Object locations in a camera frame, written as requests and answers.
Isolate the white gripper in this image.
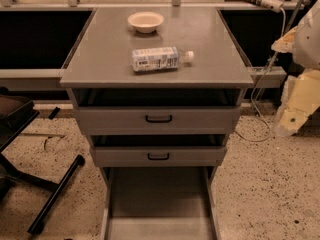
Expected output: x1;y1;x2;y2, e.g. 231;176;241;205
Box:
271;0;320;137

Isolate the grey open bottom drawer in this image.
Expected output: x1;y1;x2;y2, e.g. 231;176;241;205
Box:
99;167;221;240

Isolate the blue label plastic bottle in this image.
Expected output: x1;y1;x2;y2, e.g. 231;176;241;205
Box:
132;46;195;72

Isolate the white ceramic bowl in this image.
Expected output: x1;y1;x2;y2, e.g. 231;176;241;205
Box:
128;12;164;34

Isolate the grey top drawer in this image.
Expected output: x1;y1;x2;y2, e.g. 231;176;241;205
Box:
72;89;242;136

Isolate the grey drawer cabinet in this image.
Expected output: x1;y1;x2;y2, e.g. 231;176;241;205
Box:
61;6;252;240

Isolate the white cable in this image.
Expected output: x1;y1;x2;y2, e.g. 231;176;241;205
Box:
234;7;288;143

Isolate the grey middle drawer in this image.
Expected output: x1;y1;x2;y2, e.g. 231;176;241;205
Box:
90;134;227;167

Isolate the black office chair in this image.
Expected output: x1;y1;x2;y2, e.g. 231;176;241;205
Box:
0;87;86;236

